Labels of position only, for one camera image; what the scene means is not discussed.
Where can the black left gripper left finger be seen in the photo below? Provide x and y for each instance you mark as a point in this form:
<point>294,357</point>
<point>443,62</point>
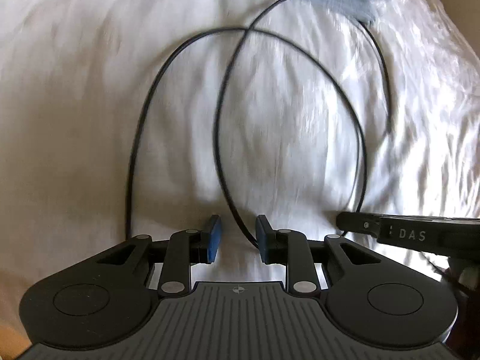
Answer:
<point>204,244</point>

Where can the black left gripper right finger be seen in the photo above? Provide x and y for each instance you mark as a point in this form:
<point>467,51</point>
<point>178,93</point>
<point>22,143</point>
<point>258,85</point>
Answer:
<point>272,244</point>

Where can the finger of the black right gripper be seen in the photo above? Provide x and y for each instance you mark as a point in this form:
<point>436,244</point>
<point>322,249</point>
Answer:
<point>358,222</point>

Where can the white floral bedspread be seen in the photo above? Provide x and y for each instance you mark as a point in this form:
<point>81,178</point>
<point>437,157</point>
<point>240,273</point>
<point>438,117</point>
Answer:
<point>75,73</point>

